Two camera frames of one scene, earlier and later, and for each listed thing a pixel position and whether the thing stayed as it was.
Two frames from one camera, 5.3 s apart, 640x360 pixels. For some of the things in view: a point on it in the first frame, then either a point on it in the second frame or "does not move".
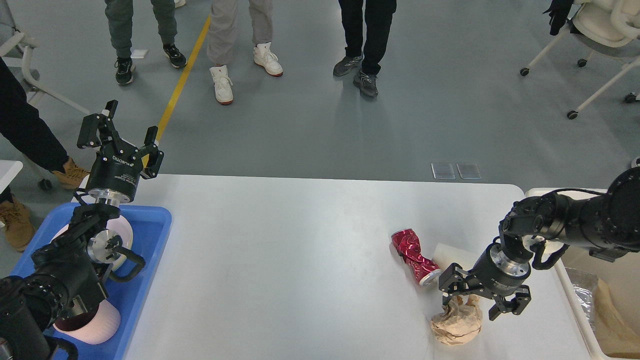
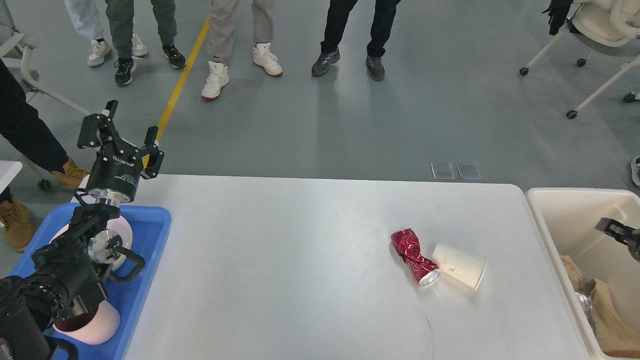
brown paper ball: x=459 y=323 → x=573 y=271
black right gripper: x=493 y=273 → x=620 y=232
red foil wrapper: x=408 y=246 does not move
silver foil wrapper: x=584 y=285 does not move
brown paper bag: x=614 y=336 does not move
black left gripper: x=115 y=174 does not move
